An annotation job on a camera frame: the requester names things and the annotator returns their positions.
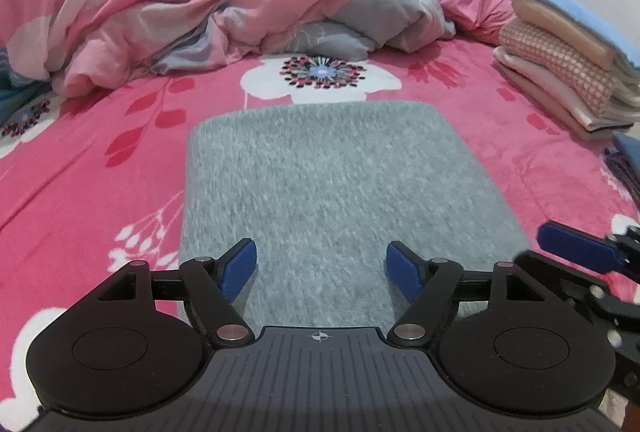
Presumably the pale pink folded cloth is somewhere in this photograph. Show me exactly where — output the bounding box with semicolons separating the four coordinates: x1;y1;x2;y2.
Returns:
492;46;632;144

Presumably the pink floral bed sheet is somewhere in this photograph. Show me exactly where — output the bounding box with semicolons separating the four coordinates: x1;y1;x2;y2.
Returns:
0;34;640;432

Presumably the grey hoodie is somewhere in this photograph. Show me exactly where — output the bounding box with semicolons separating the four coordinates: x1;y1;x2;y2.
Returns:
179;101;532;333

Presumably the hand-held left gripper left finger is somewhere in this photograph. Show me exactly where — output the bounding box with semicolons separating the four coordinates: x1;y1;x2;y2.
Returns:
95;238;257;347

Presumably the beige folded cloth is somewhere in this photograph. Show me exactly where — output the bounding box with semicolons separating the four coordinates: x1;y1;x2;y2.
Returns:
511;0;628;70

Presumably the blue folded garment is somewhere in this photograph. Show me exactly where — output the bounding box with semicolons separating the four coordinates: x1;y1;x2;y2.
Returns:
602;132;640;208

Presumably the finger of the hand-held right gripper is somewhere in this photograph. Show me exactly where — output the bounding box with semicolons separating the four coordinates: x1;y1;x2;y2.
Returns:
515;251;640;333
537;221;640;277

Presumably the pink floral duvet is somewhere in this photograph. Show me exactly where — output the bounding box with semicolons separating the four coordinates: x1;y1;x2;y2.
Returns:
0;0;518;100

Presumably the pink checked folded cloth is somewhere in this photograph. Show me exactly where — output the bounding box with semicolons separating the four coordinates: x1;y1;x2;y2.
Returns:
500;21;640;110

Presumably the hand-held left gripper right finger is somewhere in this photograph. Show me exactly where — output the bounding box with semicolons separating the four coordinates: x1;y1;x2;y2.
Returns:
386;240;546;347

